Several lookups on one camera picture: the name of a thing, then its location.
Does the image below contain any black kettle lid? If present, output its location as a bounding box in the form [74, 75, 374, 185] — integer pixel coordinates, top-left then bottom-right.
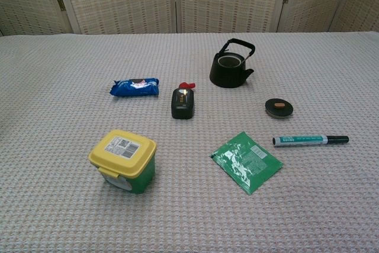
[265, 98, 295, 119]

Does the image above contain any yellow lidded container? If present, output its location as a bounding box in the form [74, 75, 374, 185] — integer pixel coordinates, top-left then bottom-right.
[88, 129, 157, 194]

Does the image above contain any black bottle with red cap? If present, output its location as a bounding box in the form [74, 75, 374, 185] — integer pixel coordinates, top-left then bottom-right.
[171, 81, 197, 120]

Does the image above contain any blue snack packet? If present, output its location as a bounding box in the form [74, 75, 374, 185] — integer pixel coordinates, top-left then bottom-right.
[110, 77, 160, 98]

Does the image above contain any green foil sachet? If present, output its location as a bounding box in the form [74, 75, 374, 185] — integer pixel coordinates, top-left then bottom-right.
[210, 131, 284, 196]

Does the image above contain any green white marker pen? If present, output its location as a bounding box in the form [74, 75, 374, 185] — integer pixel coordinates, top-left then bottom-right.
[272, 135, 349, 148]

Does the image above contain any pink white woven tablecloth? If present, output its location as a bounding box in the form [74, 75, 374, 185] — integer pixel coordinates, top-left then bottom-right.
[0, 31, 379, 253]

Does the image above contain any black cup with wire handle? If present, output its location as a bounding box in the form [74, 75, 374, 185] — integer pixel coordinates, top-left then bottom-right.
[209, 38, 256, 88]

